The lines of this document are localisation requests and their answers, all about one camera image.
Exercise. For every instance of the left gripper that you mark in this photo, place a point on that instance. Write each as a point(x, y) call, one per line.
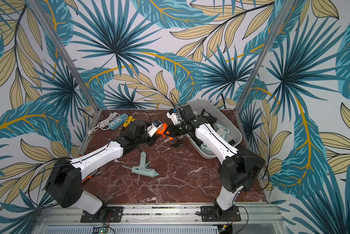
point(153, 140)

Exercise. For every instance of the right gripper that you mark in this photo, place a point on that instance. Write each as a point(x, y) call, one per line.
point(176, 130)

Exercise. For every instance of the yellow glue gun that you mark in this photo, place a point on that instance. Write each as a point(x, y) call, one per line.
point(128, 121)

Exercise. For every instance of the black glue gun orange trigger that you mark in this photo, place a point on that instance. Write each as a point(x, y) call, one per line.
point(209, 118)

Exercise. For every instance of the mint glue gun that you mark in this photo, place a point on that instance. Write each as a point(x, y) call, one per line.
point(222, 131)
point(143, 167)

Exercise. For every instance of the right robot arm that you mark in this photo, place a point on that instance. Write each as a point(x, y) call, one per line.
point(238, 170)

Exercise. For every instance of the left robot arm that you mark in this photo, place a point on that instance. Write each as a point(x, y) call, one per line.
point(64, 184)

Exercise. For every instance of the grey plastic storage box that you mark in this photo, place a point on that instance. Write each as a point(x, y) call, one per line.
point(197, 107)

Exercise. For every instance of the teal power strip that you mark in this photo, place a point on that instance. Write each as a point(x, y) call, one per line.
point(117, 121)

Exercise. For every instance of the black case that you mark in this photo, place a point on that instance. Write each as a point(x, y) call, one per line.
point(253, 165)

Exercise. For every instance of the orange handled pliers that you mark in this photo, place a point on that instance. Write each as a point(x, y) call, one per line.
point(89, 177)

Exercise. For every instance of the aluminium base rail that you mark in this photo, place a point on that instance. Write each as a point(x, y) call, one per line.
point(182, 218)

